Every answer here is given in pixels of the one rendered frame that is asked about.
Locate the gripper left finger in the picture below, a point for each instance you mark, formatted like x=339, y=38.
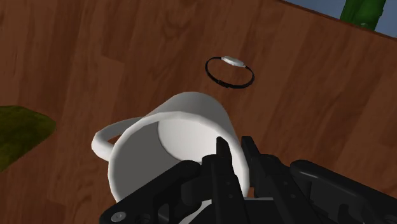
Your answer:
x=217, y=180

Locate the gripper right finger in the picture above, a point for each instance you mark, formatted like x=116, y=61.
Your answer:
x=279, y=186

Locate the white mug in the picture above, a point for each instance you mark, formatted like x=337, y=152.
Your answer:
x=173, y=145

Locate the black wristwatch with silver face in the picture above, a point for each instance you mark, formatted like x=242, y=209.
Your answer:
x=229, y=72

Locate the green plant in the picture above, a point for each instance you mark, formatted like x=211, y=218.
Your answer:
x=361, y=14

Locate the olive green cloth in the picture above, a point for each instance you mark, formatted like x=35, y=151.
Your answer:
x=18, y=133

